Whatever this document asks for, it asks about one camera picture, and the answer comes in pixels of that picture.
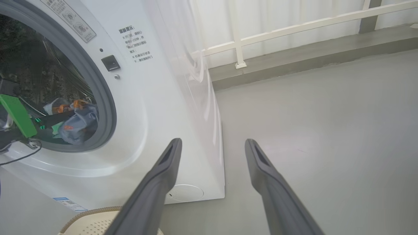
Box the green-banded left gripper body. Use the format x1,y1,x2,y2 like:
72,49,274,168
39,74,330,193
0,94,38,138

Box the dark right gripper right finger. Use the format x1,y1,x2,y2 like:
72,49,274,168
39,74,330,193
245,138,325,235

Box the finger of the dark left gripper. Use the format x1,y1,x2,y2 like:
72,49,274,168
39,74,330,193
35,111,76,130

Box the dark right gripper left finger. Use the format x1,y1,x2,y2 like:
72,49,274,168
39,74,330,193
104,138,183,235

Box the blue bear-print garment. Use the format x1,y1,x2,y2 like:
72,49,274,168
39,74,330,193
60,104,99,145

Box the cream perforated plastic laundry basket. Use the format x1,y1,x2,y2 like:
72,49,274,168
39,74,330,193
58,206,164,235

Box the black door latch socket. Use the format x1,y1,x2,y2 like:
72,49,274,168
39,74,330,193
101,55,121,72

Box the white front-load washing machine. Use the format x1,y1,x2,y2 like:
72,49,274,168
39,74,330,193
0,0,226,212

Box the round white filter cover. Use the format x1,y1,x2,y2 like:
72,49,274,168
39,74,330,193
168,184,204,202

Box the blue energy label sticker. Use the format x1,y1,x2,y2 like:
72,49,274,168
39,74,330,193
53,197,88,212

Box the grey instruction sticker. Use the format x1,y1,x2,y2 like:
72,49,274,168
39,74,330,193
41,0,97,43

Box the white metal railing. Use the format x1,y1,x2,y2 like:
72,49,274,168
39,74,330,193
191,0,418,70

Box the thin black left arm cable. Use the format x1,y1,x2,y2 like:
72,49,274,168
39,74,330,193
0,140,42,165

